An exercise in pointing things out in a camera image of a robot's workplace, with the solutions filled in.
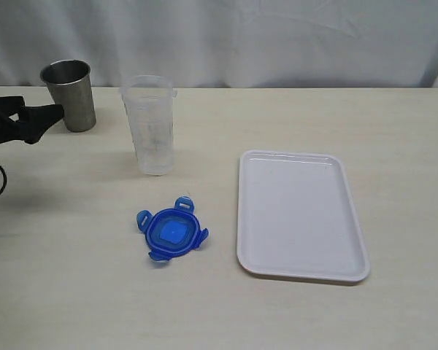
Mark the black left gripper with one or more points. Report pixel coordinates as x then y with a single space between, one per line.
33 121

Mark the stainless steel cup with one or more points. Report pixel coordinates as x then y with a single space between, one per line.
69 84

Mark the blue clip-lock lid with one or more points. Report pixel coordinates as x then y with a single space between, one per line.
172 232

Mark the clear tall plastic container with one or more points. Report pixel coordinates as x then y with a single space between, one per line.
148 101

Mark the white rectangular plastic tray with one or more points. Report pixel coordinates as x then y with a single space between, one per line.
296 218

